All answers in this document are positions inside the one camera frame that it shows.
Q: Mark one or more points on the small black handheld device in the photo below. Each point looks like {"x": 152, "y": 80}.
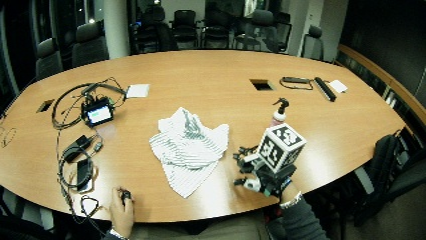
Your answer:
{"x": 125, "y": 196}

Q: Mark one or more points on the white cube with black markers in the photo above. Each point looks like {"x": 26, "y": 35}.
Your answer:
{"x": 281, "y": 146}

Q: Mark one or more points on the flat black battery pack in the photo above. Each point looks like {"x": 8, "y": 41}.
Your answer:
{"x": 84, "y": 173}

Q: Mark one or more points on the silver wrist watch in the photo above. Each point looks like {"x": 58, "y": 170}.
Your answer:
{"x": 117, "y": 234}

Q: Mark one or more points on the white striped cloth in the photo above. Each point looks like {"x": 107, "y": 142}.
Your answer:
{"x": 191, "y": 150}

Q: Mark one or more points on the pink spray bottle black nozzle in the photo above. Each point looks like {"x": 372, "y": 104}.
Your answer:
{"x": 280, "y": 115}

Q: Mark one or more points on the black power adapter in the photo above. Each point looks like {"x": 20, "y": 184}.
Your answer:
{"x": 76, "y": 146}

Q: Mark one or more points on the small black screen device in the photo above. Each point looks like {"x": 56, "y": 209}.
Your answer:
{"x": 97, "y": 114}

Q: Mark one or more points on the long black bar device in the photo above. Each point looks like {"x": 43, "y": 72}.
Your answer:
{"x": 325, "y": 89}

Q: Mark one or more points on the small white card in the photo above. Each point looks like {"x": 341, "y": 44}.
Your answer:
{"x": 338, "y": 86}

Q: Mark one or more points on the black backpack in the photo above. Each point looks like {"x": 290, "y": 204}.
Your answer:
{"x": 386, "y": 166}

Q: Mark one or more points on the white paper pad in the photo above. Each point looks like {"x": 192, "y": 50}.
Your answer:
{"x": 137, "y": 90}

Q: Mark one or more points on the grey office chair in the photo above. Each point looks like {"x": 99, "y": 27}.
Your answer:
{"x": 260, "y": 31}
{"x": 48, "y": 60}
{"x": 313, "y": 43}
{"x": 89, "y": 45}

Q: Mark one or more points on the black office chair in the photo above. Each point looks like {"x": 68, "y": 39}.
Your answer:
{"x": 185, "y": 28}
{"x": 155, "y": 30}
{"x": 284, "y": 31}
{"x": 216, "y": 31}

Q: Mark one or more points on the white round column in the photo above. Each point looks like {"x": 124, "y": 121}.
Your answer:
{"x": 116, "y": 28}

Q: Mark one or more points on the wooden wall ledge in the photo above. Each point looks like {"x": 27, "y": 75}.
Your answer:
{"x": 386, "y": 80}

